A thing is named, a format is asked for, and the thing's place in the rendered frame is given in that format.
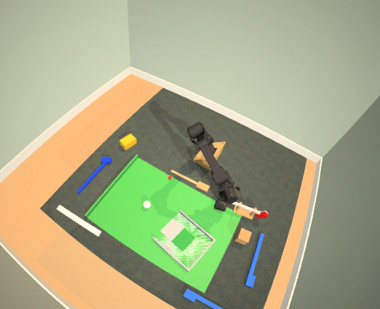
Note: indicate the white flat bar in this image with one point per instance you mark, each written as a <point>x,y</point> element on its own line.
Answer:
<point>79,221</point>

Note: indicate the green putting mat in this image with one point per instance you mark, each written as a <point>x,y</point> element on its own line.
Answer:
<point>122,215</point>

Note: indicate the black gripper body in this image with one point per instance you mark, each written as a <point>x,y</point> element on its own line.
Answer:
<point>221,205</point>

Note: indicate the white golf ball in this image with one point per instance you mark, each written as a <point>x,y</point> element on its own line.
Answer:
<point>146,204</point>

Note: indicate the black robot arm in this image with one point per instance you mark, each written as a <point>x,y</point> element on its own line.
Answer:
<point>220,176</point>

